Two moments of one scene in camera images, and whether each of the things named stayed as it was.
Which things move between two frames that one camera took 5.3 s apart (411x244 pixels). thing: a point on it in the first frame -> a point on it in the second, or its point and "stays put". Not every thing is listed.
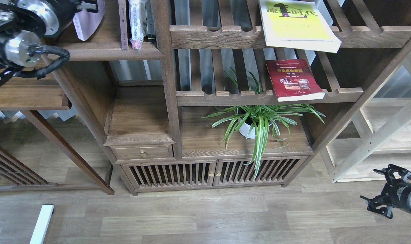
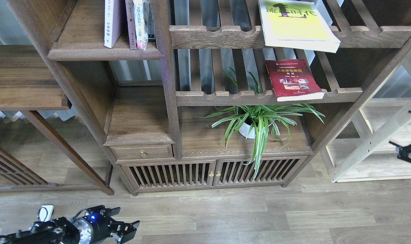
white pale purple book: (85, 23) -> (112, 21)
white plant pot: (244, 130) stays put
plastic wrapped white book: (138, 12) stays put
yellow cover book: (297, 24) stays put
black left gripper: (54, 14) -> (94, 229)
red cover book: (293, 80) stays put
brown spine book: (123, 24) -> (131, 25)
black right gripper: (397, 193) -> (404, 151)
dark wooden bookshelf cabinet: (211, 108) stays put
